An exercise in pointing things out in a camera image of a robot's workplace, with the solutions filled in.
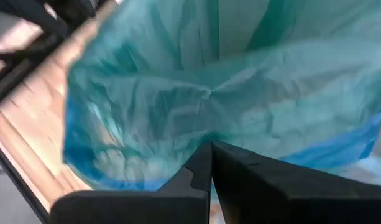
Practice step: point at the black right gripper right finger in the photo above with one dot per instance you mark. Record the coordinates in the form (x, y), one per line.
(246, 180)

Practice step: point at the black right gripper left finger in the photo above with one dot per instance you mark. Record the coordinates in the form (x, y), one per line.
(196, 177)

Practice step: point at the teal trash bag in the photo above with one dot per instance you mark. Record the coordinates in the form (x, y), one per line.
(193, 93)

